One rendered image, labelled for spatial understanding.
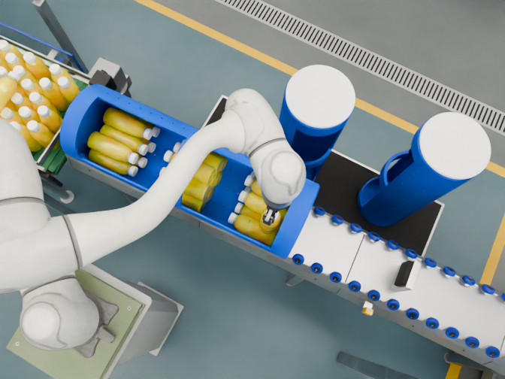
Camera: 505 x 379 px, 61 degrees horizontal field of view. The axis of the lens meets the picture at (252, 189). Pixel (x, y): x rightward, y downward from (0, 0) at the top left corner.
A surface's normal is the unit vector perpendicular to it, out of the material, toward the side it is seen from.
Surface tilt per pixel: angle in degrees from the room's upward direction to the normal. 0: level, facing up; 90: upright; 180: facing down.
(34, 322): 7
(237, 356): 0
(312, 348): 0
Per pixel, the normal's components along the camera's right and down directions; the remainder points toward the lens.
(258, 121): 0.25, -0.30
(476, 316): 0.04, -0.29
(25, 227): 0.47, -0.33
